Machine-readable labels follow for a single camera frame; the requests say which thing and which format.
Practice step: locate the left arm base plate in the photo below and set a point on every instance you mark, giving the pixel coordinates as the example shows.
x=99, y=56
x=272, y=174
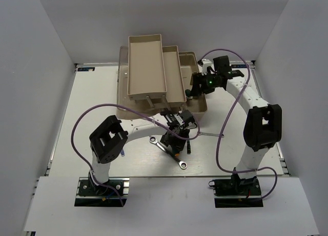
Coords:
x=90, y=195

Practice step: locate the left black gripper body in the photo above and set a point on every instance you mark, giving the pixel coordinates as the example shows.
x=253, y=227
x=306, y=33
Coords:
x=176, y=140

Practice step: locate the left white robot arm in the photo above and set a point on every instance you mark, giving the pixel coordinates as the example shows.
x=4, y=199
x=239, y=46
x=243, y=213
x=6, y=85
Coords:
x=109, y=138

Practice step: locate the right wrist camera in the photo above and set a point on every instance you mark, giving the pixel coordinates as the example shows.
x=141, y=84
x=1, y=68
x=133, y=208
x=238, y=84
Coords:
x=204, y=64

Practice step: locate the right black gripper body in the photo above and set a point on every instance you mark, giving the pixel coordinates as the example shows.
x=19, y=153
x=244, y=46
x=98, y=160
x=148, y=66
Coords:
x=209, y=83

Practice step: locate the thin black green screwdriver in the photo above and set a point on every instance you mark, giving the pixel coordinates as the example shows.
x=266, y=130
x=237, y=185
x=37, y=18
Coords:
x=188, y=147

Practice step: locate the small combination wrench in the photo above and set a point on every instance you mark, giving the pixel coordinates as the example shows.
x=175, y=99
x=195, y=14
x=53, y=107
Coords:
x=209, y=134

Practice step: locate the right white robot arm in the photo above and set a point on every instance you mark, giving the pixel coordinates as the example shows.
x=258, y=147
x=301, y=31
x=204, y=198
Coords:
x=263, y=125

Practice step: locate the beige cantilever toolbox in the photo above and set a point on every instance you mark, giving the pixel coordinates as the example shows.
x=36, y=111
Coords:
x=153, y=78

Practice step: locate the large ratchet wrench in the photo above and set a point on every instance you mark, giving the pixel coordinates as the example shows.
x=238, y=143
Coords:
x=183, y=165

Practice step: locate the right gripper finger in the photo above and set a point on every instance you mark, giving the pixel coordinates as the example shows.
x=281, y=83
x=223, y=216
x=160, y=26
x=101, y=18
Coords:
x=196, y=90
x=196, y=78

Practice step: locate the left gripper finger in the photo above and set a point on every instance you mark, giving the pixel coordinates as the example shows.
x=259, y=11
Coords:
x=181, y=147
x=166, y=140

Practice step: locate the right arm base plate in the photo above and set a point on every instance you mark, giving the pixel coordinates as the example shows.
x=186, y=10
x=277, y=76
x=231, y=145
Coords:
x=229, y=194

